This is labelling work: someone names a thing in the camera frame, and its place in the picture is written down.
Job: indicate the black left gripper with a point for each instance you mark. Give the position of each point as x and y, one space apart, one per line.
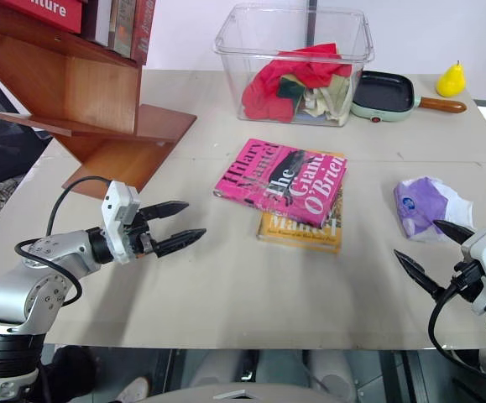
138 235

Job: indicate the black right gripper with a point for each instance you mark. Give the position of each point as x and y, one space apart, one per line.
469 281

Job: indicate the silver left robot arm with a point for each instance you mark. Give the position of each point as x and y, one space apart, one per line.
37 294

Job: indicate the pink Hilary Mantel book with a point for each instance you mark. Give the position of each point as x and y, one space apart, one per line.
280 180

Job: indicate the yellow Mantel book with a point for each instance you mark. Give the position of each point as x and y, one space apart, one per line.
297 237

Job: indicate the brown wooden bookshelf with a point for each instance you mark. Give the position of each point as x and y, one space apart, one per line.
100 92

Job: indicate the dark red spine book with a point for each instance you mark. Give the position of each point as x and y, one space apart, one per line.
142 31

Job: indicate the white thin book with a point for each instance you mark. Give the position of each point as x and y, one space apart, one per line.
102 21

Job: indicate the red book with white lettering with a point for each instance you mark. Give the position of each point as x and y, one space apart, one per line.
49 10

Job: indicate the purple tissue pack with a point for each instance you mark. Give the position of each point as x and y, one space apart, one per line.
423 203

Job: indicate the grey rounded shapes under table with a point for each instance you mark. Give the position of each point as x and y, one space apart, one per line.
234 369

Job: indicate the red cloth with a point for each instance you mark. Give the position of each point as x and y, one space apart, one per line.
268 96

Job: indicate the white shoe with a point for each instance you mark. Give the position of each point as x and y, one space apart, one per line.
135 390

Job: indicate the yellow pear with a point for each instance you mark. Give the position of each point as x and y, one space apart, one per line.
451 82

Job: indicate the clear plastic storage bin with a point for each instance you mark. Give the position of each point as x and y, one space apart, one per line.
234 63

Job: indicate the green and yellow sponge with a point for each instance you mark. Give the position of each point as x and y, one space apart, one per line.
289 87

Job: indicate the dark rounded shape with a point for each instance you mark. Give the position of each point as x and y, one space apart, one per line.
70 373

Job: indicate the beige crumpled cloth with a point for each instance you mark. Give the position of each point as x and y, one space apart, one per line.
330 98

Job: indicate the dark vertical pole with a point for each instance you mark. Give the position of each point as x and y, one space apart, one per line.
312 21

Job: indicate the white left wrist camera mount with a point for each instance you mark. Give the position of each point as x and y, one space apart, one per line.
118 201

